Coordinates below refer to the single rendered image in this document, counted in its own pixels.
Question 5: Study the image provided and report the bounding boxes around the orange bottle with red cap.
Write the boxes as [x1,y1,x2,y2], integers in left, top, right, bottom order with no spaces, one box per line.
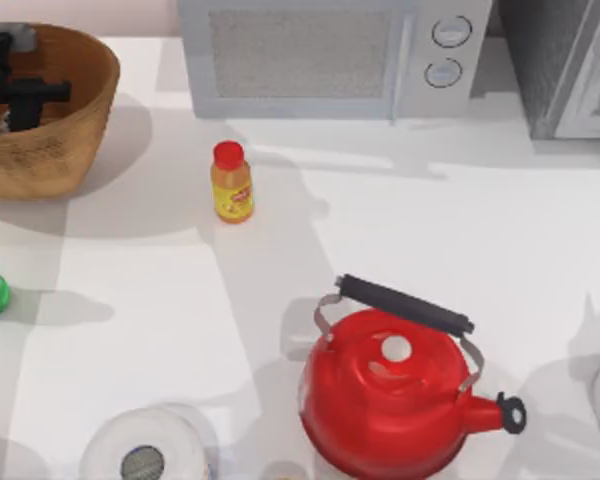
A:
[210,140,256,225]

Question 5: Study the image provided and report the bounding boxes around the red kettle with black handle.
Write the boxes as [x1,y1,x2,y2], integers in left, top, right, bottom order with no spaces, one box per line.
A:
[298,273,528,480]

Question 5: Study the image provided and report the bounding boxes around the microwave oven knob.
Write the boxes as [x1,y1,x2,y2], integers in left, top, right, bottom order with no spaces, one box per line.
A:
[430,13,474,49]
[423,56,465,90]

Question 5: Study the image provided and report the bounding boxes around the microwave door handle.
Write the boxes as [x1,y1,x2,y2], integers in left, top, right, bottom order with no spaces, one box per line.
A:
[390,13,414,124]

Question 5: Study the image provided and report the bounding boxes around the pale microwave oven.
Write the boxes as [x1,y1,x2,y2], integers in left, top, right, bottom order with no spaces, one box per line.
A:
[176,0,495,122]

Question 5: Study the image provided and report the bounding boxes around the white paper towel roll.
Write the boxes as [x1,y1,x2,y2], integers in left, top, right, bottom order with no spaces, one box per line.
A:
[78,406,214,480]

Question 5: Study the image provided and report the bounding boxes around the grey cabinet with dark inside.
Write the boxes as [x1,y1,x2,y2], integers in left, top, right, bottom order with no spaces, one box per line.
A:
[497,0,600,142]

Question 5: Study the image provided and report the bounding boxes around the woven wooden basket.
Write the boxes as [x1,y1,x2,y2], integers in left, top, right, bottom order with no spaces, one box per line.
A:
[0,22,122,202]

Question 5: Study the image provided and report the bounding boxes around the microwave oven door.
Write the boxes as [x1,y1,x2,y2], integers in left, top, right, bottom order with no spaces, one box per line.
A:
[177,0,412,121]

